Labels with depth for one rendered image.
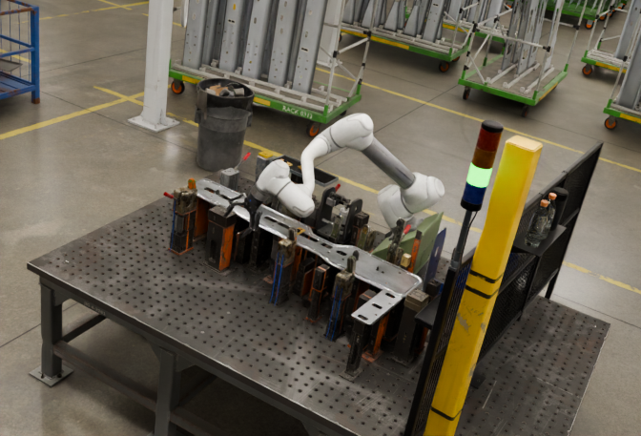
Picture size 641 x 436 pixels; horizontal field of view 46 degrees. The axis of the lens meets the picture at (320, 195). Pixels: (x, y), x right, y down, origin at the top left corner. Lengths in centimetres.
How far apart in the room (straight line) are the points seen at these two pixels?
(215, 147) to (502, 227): 422
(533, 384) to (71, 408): 228
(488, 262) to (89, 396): 236
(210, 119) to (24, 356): 278
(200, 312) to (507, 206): 166
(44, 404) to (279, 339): 133
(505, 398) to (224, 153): 377
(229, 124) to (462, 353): 397
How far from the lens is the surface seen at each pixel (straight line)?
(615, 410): 499
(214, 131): 647
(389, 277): 355
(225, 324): 357
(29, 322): 475
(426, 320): 327
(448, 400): 302
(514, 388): 364
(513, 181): 256
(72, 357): 413
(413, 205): 417
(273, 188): 345
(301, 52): 791
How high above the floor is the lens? 281
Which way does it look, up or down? 26 degrees down
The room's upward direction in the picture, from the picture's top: 10 degrees clockwise
